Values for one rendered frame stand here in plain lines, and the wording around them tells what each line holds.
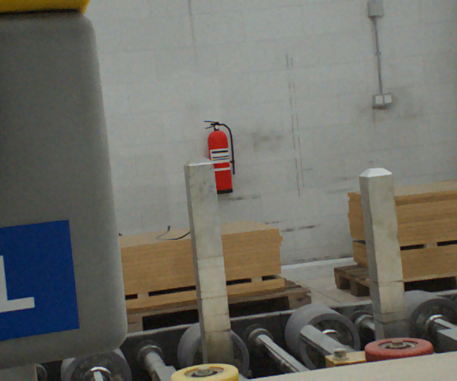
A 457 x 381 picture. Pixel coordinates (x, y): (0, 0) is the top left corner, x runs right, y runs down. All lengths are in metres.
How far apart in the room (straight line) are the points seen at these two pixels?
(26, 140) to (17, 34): 0.02
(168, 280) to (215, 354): 4.85
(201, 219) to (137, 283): 4.85
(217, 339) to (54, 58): 1.16
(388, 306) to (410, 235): 5.14
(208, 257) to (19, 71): 1.14
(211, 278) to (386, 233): 0.24
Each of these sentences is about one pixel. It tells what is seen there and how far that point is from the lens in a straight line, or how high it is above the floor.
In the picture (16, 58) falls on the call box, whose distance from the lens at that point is 0.19.
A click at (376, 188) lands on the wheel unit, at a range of 1.38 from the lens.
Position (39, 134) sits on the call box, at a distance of 0.19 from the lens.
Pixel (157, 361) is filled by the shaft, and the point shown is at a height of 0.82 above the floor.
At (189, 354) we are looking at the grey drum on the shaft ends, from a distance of 1.73.
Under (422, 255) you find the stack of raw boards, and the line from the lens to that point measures 6.57.
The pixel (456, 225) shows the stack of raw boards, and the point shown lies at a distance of 6.64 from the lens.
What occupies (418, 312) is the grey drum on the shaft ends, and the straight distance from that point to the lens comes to 1.86.
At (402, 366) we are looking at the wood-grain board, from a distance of 1.21.
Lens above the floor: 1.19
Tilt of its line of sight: 3 degrees down
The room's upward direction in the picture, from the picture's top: 6 degrees counter-clockwise
